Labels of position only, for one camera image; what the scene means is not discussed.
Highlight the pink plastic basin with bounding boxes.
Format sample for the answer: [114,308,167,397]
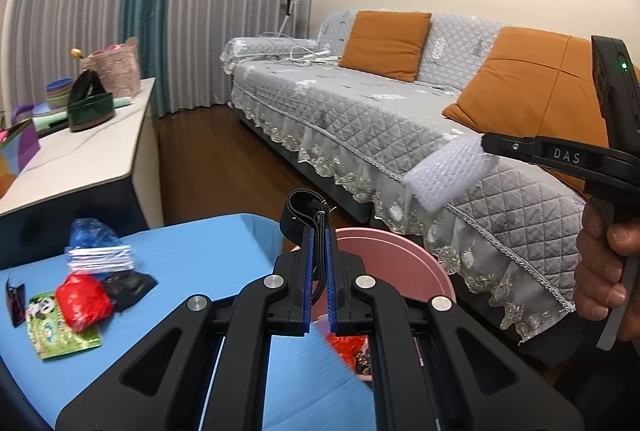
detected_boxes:
[290,227,457,382]

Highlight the white cables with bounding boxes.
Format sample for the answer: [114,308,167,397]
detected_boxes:
[260,31,343,67]

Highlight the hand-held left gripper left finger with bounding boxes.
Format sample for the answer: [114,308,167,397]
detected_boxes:
[55,223,313,431]

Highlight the clear zip bags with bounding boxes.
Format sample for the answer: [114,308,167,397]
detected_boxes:
[65,245,136,273]

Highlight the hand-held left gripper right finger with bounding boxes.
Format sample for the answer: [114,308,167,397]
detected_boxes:
[325,226,586,431]

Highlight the blue plastic bag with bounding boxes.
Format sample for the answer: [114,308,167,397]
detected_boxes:
[67,217,123,257]

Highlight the person's right hand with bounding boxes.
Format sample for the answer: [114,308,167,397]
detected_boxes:
[574,202,640,343]

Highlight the green snack packet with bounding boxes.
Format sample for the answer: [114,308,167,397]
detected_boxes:
[24,291,103,360]

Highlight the white bubble wrap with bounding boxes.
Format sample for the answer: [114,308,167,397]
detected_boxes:
[404,135,496,212]

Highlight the teal curtain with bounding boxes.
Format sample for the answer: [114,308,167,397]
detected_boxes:
[119,0,180,118]

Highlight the stack of bowls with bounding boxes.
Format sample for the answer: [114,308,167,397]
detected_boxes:
[45,78,86,109]

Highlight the blue table mat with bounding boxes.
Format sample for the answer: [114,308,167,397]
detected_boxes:
[0,212,373,431]

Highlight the white floor lamp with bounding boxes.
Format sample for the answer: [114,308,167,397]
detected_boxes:
[277,0,312,39]

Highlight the orange cushion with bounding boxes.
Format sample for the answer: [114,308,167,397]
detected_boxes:
[338,10,432,83]
[552,35,640,192]
[442,26,576,137]

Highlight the pink lace basket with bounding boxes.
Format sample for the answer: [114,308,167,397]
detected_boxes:
[79,37,142,99]

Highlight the small red plastic bag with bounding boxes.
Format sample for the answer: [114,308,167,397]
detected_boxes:
[55,273,113,331]

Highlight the white coffee table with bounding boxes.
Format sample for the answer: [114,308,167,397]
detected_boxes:
[0,77,166,257]

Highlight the dark red patterned packet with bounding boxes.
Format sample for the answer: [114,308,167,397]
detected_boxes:
[5,276,27,329]

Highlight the grey quilted sofa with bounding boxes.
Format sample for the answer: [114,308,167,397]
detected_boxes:
[220,8,640,367]

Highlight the colourful box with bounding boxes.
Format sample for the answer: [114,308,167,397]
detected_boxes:
[0,104,42,202]

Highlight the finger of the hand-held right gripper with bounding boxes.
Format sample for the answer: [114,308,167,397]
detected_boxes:
[481,132,640,183]

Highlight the black cloth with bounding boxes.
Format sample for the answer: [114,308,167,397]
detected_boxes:
[100,270,158,313]

